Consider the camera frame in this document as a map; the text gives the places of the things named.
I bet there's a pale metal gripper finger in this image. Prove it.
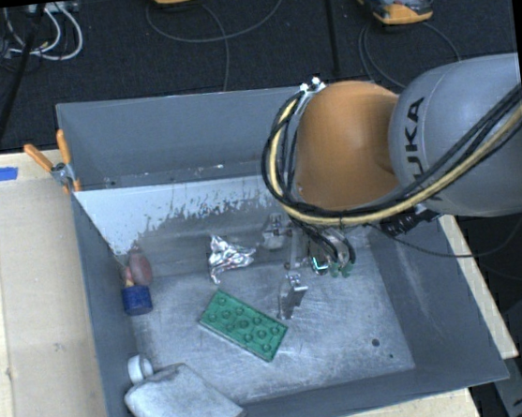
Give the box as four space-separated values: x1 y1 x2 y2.
272 270 313 322
257 211 296 253

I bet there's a crumpled silver foil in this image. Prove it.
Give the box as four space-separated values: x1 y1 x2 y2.
203 230 261 287

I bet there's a dark green flat block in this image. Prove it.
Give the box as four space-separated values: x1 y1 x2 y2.
194 280 292 371

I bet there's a grey metal bin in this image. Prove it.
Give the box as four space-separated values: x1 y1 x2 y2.
53 52 516 417

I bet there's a red-brown oval toy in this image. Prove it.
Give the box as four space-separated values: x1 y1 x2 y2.
120 246 155 289

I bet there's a blue cylindrical cap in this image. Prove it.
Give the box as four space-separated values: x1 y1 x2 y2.
120 282 155 318

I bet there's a white plastic bottle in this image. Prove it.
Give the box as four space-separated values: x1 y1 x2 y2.
118 342 246 417

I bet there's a pale brown flat board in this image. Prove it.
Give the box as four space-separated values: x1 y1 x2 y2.
0 171 110 417

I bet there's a black cylinder on white bracket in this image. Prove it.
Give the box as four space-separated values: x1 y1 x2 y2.
378 207 442 239

